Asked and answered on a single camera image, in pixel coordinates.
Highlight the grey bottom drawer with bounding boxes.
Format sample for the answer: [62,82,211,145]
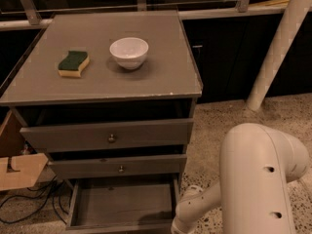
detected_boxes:
[62,174,179,234]

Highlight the grey drawer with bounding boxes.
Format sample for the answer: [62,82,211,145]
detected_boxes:
[62,174,179,234]
[20,119,193,152]
[49,154,186,179]

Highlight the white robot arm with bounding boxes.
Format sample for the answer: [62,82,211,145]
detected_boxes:
[171,123,309,234]

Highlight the grey wooden drawer cabinet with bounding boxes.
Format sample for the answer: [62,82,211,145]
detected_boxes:
[0,10,204,187]

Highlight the grey middle drawer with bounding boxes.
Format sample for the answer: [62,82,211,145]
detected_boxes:
[49,154,186,179]

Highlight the grey top drawer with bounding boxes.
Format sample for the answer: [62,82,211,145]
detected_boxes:
[20,119,193,152]

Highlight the white ceramic bowl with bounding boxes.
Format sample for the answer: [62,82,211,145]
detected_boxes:
[109,37,149,70]

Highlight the dark low cabinet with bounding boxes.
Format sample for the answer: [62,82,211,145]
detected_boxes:
[183,14,312,103]

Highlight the green and yellow sponge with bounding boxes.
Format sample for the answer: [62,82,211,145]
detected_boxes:
[58,51,90,78]

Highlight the metal railing bar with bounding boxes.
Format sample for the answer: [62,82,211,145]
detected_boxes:
[0,0,292,31]

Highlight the cardboard box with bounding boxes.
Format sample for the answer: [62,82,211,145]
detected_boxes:
[0,111,48,191]

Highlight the white diagonal pole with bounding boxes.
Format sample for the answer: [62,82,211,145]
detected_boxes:
[247,0,312,111]

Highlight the black cables on floor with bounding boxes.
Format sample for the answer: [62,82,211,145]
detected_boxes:
[0,175,71,226]

